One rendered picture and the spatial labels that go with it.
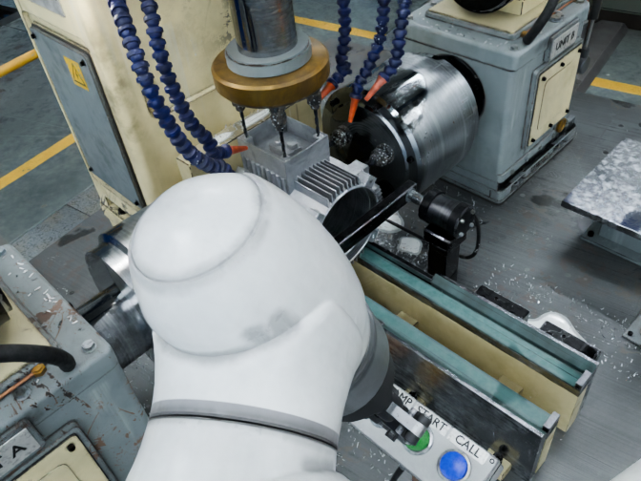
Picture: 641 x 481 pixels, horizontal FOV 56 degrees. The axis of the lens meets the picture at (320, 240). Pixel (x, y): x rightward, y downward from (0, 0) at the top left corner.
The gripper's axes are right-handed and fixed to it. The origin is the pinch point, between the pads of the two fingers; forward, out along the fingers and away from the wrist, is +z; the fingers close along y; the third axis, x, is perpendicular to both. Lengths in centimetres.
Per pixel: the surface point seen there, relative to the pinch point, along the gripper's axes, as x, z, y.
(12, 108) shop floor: -12, 128, 339
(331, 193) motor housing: -22.4, 13.6, 35.1
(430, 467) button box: 1.6, 8.1, -2.9
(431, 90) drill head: -50, 20, 37
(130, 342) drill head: 13.7, 3.7, 38.6
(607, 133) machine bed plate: -90, 74, 25
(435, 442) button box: -0.9, 8.1, -1.8
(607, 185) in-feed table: -63, 50, 10
